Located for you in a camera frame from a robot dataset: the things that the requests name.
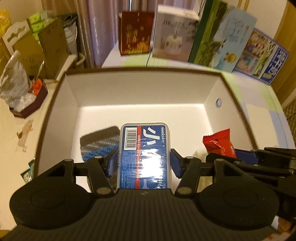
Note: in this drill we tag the dark red gift box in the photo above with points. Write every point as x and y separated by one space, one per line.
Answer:
135 32

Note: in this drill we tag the blue cartoon milk box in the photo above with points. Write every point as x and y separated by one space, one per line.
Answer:
262 57

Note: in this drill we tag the red snack packet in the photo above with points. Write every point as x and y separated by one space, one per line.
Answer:
220 143

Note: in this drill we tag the striped knitted sock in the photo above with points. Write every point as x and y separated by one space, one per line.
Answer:
99 143

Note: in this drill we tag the green tissue packs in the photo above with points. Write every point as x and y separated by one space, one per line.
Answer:
39 21

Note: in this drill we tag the wooden tray with bag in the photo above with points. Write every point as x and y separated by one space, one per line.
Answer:
23 95

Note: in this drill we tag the small white packet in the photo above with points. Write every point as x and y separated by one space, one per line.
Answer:
201 154

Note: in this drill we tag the purple curtain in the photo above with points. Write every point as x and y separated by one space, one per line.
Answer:
97 22

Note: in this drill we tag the white humidifier box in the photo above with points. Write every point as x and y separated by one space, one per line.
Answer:
174 33

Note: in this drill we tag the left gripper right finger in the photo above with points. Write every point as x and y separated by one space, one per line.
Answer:
190 174

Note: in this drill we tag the blue floss pick box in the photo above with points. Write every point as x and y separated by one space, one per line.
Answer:
144 156

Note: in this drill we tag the brown cardboard carton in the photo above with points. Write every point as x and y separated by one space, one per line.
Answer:
51 47

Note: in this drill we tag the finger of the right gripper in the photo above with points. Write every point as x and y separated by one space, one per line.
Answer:
246 156

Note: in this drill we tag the yellow plastic bag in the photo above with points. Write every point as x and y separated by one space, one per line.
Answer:
5 21

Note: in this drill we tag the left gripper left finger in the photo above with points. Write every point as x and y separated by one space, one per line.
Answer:
97 170

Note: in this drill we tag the green blue milk carton box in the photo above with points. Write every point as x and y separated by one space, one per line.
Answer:
221 36

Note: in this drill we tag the brown cardboard shoe box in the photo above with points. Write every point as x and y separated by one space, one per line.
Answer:
192 103

